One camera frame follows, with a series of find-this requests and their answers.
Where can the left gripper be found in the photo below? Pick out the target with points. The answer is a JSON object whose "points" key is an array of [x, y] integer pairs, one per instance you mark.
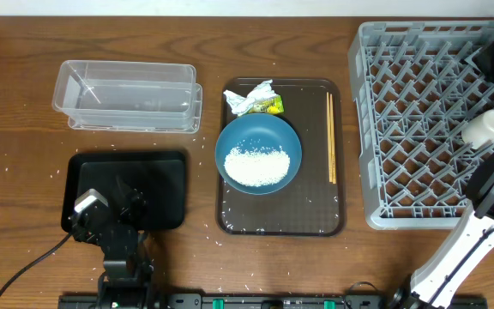
{"points": [[138, 197]]}

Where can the wooden chopstick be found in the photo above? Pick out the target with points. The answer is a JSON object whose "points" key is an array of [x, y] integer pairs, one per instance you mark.
{"points": [[330, 173], [331, 126]]}

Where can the white cup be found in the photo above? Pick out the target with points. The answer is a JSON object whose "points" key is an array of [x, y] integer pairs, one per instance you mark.
{"points": [[479, 132]]}

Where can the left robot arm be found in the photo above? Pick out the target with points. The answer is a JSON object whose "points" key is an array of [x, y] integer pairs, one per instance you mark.
{"points": [[126, 280]]}

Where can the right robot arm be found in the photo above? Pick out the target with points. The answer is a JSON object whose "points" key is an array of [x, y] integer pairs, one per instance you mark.
{"points": [[434, 284]]}

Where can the grey dishwasher rack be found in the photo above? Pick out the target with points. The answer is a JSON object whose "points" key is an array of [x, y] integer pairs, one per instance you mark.
{"points": [[415, 92]]}

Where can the black plastic tray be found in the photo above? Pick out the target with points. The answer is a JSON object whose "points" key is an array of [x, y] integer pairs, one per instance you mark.
{"points": [[159, 175]]}

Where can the clear plastic bin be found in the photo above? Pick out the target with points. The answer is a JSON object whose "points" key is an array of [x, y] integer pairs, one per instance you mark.
{"points": [[76, 77]]}

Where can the pile of white rice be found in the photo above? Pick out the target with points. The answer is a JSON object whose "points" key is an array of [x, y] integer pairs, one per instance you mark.
{"points": [[257, 168]]}

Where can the dark blue plate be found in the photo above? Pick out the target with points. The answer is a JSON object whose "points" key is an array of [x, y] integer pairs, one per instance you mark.
{"points": [[262, 132]]}

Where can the crumpled white napkin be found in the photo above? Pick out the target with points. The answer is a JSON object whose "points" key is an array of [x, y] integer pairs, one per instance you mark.
{"points": [[240, 105]]}

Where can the yellow green snack wrapper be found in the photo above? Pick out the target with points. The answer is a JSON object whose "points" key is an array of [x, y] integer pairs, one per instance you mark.
{"points": [[273, 105]]}

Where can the brown serving tray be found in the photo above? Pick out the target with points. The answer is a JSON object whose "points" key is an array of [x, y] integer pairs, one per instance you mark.
{"points": [[308, 205]]}

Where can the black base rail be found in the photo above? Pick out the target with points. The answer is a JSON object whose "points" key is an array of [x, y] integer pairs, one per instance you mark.
{"points": [[196, 301]]}

